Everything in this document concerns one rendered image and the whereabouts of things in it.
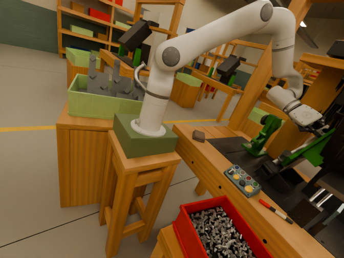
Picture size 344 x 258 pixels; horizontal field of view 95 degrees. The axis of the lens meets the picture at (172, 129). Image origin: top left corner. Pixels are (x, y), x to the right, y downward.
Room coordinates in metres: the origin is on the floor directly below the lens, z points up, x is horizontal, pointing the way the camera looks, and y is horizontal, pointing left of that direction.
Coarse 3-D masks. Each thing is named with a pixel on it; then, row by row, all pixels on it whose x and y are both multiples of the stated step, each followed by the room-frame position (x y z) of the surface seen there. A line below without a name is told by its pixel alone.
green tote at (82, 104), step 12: (72, 84) 0.96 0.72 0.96; (84, 84) 1.23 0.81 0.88; (132, 84) 1.41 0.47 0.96; (72, 96) 0.86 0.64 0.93; (84, 96) 0.90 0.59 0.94; (96, 96) 0.92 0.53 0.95; (108, 96) 0.96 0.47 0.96; (72, 108) 0.86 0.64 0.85; (84, 108) 0.90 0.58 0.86; (96, 108) 0.93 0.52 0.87; (108, 108) 0.97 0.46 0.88; (120, 108) 1.00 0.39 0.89; (132, 108) 1.04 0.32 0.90
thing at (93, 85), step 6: (90, 54) 1.20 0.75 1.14; (90, 60) 1.19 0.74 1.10; (90, 66) 1.17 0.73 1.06; (90, 72) 1.16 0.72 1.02; (96, 72) 1.18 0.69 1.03; (90, 78) 1.14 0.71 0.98; (96, 78) 1.17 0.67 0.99; (102, 78) 1.19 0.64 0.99; (108, 78) 1.22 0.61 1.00; (90, 84) 1.13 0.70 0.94; (96, 84) 1.15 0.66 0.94; (102, 84) 1.18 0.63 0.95; (108, 84) 1.20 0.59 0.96; (90, 90) 1.11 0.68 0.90; (96, 90) 1.09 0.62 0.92; (102, 90) 1.12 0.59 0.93
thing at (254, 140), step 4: (280, 124) 1.04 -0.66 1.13; (276, 128) 1.03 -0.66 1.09; (260, 132) 1.01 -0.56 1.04; (268, 132) 1.01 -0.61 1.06; (256, 136) 1.02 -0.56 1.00; (260, 136) 0.99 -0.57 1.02; (264, 136) 0.99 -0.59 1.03; (252, 140) 0.97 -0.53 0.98; (256, 140) 0.96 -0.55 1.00; (260, 140) 0.99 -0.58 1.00; (264, 140) 0.99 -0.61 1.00; (256, 144) 0.97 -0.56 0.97
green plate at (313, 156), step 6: (330, 132) 0.64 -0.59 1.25; (318, 138) 0.65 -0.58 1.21; (324, 138) 0.64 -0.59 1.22; (312, 144) 0.65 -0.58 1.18; (318, 144) 0.65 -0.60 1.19; (324, 144) 0.64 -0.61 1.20; (300, 150) 0.66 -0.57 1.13; (306, 150) 0.66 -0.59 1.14; (312, 150) 0.65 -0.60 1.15; (318, 150) 0.64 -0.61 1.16; (300, 156) 0.73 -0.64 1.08; (306, 156) 0.65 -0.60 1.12; (312, 156) 0.64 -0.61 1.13; (318, 156) 0.63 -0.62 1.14; (312, 162) 0.63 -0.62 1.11; (318, 162) 0.62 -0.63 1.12
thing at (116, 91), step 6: (114, 60) 1.27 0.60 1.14; (114, 66) 1.26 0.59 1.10; (114, 72) 1.25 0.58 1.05; (114, 78) 1.23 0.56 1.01; (120, 78) 1.26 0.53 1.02; (126, 78) 1.29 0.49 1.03; (114, 84) 1.22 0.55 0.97; (120, 84) 1.25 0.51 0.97; (126, 84) 1.27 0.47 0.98; (114, 90) 1.21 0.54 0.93; (120, 90) 1.24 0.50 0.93; (114, 96) 1.20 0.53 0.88; (120, 96) 1.17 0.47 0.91; (126, 96) 1.20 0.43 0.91; (132, 96) 1.22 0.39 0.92
